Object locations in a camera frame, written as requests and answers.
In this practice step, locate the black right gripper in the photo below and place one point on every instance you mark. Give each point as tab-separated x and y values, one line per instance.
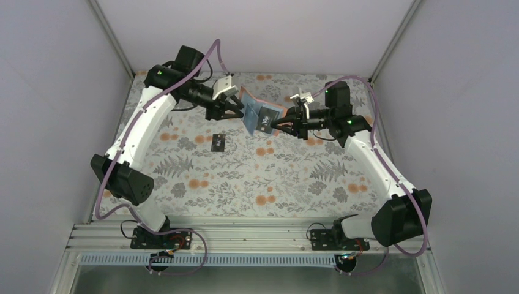
300	127

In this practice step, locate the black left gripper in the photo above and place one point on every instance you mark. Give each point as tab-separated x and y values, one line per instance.
217	108

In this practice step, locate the black VIP card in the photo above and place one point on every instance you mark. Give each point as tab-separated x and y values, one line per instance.
218	143
265	117

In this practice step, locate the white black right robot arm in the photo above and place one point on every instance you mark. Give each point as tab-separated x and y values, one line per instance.
405	210

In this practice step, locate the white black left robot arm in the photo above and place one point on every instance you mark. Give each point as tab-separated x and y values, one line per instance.
122	184

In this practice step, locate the floral patterned table mat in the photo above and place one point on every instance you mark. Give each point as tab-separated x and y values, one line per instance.
256	176

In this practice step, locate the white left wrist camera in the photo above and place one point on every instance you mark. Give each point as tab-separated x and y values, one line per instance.
225	85

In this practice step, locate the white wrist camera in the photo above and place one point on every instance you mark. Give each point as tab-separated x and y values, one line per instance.
300	97
225	85

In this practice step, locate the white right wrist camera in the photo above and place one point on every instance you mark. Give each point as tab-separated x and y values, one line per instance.
300	97

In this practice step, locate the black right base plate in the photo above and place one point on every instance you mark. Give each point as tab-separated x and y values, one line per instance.
326	240

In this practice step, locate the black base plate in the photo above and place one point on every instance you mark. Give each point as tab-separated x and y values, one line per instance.
326	240
143	239

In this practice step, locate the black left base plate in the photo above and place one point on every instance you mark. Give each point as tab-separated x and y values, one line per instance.
143	239

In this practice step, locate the grey slotted cable duct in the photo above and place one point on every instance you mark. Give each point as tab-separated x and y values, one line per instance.
187	259

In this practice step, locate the aluminium mounting rail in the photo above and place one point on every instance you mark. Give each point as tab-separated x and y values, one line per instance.
241	235

